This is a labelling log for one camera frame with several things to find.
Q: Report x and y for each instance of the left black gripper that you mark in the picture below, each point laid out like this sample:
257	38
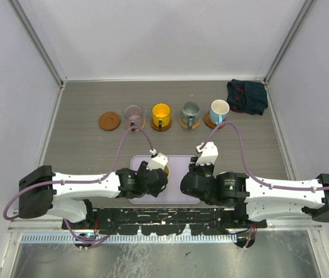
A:
143	168

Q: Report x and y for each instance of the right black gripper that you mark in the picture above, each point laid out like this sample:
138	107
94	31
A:
193	168

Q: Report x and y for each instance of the cream mug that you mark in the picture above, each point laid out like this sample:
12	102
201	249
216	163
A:
167	170

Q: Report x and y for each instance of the small woven rattan coaster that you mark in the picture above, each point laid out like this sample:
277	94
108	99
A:
135	120

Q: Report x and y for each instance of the dark wooden coaster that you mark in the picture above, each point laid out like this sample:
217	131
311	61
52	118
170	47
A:
161	129
109	121
211	122

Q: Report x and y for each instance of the purple transparent mug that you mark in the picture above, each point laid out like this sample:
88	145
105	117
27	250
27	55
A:
133	110

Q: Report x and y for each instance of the yellow transparent mug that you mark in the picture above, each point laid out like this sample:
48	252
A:
161	115

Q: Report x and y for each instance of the large woven rattan coaster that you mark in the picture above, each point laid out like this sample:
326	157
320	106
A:
189	123

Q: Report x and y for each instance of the white and blue mug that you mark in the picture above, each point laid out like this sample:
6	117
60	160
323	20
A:
218	111

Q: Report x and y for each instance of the grey metallic mug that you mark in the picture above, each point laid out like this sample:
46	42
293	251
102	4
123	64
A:
190	109

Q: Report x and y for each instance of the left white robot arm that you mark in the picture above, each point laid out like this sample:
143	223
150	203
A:
44	192

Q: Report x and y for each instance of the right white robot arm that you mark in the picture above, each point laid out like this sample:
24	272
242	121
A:
259	199

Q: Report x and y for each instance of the lilac plastic tray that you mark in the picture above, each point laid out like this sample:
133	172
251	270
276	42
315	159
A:
178	167

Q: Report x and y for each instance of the dark blue folded cloth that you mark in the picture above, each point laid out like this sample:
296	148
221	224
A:
247	97

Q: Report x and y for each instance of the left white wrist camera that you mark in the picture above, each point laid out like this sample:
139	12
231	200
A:
158	160

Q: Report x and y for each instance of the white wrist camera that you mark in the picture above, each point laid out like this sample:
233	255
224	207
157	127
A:
208	154
158	160

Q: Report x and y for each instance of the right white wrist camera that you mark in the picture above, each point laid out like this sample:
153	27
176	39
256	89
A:
208	154

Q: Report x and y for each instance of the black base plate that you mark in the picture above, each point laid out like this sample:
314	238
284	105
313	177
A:
164	221

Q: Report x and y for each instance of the white slotted cable duct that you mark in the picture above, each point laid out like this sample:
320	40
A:
64	238

